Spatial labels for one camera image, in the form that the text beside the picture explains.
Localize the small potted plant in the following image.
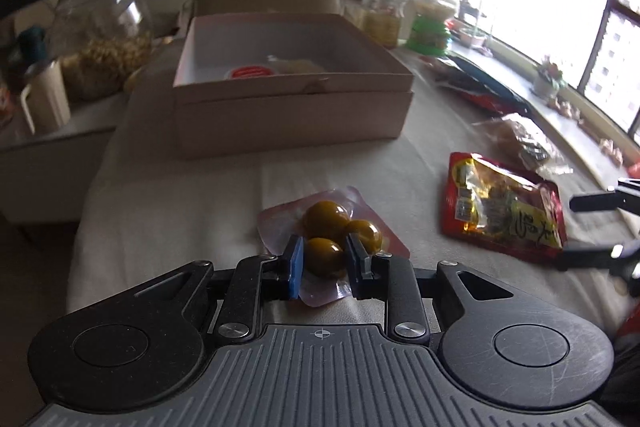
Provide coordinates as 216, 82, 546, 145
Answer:
533, 56, 566, 102

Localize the red white round snack pack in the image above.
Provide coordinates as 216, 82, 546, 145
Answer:
226, 64, 276, 79

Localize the yellow balls pink pack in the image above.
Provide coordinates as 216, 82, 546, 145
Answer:
257, 186, 410, 308

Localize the clear bread snack pack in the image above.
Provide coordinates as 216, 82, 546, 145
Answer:
472, 113, 574, 178

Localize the pale wafer snack pack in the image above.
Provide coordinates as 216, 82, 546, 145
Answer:
267, 55, 326, 75

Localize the pink cardboard gift box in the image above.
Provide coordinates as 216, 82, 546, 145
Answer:
172, 13, 413, 158

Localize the green base snack jar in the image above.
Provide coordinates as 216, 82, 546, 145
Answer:
407, 0, 458, 57

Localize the red lid plastic jar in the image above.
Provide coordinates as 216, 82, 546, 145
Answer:
361, 0, 408, 49

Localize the red yellow snack bag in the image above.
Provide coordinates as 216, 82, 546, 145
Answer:
440, 152, 566, 263

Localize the glass jar with nuts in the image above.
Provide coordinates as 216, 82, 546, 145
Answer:
46, 0, 153, 102

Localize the dark red snack packet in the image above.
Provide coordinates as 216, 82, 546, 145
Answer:
420, 55, 532, 117

